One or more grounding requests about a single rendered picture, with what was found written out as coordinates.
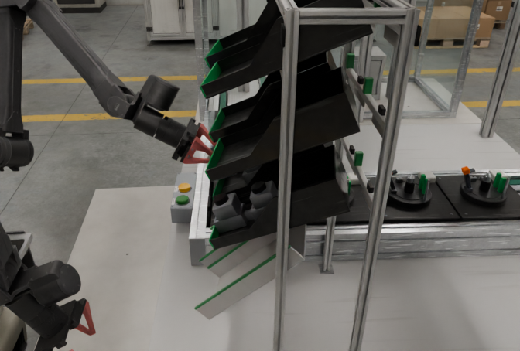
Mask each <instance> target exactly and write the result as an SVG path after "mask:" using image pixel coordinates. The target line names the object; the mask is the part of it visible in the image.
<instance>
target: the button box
mask: <svg viewBox="0 0 520 351"><path fill-rule="evenodd" d="M196 181H197V173H196V172H185V173H177V176H176V183H175V187H174V191H173V198H172V202H171V207H170V212H171V219H172V223H191V219H192V212H193V201H194V194H195V188H196ZM181 183H188V184H190V190H189V191H187V192H180V191H179V190H178V186H179V185H180V184H181ZM180 195H185V196H188V197H189V202H188V203H186V204H182V205H181V204H178V203H176V198H177V197H178V196H180Z"/></svg>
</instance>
